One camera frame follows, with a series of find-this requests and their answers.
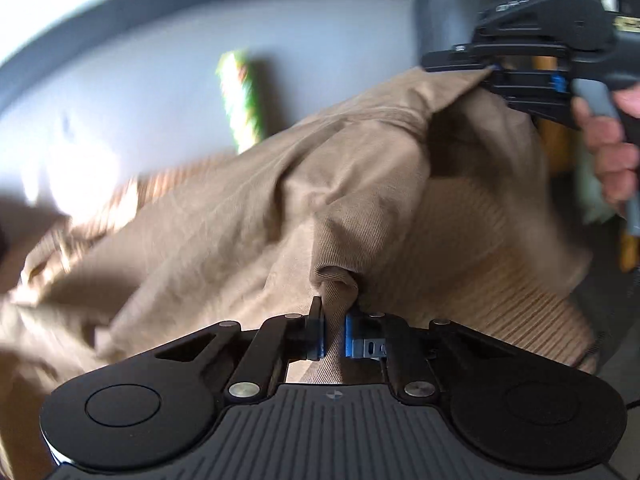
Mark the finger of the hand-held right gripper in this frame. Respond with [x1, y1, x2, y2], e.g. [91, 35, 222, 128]
[480, 71, 576, 121]
[422, 44, 568, 72]

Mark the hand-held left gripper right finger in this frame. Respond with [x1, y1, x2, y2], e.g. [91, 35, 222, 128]
[344, 310, 506, 404]

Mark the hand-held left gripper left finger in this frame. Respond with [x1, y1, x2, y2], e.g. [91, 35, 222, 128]
[155, 296, 328, 403]

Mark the tan corduroy jacket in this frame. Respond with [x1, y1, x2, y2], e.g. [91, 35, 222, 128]
[0, 66, 598, 480]

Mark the person's right hand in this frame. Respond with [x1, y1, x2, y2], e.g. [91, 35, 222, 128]
[572, 87, 640, 206]

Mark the brown woven mat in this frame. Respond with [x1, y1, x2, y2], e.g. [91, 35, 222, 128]
[50, 150, 601, 376]

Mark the green chips can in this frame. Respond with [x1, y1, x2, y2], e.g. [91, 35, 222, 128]
[216, 49, 266, 155]

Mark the grey sofa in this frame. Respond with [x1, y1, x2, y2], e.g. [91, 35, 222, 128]
[0, 0, 640, 221]

